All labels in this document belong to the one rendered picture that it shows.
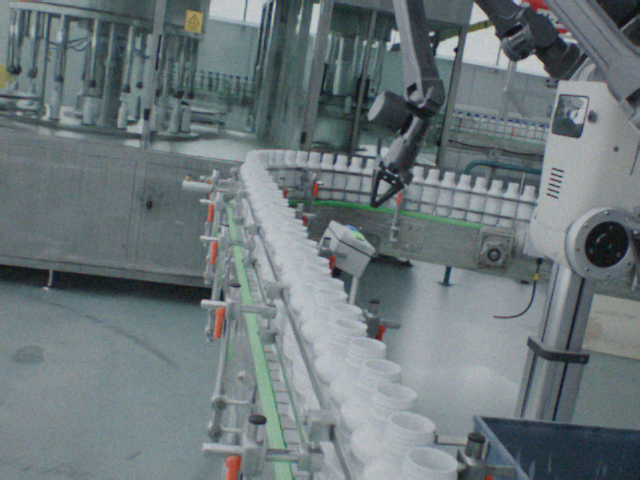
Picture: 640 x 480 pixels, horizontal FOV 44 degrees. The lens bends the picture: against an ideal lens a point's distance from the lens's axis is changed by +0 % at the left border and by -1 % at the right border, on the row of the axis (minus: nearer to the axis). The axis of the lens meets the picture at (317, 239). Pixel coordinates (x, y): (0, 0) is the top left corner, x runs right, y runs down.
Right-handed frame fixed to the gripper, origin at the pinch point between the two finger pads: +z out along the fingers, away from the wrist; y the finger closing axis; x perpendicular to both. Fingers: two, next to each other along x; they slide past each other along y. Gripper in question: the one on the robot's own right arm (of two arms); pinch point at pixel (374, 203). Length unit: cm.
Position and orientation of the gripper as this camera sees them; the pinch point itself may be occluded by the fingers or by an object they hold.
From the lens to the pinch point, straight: 165.6
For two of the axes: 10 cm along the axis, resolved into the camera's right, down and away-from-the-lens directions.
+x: 8.6, 4.5, 2.3
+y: 1.5, 2.1, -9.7
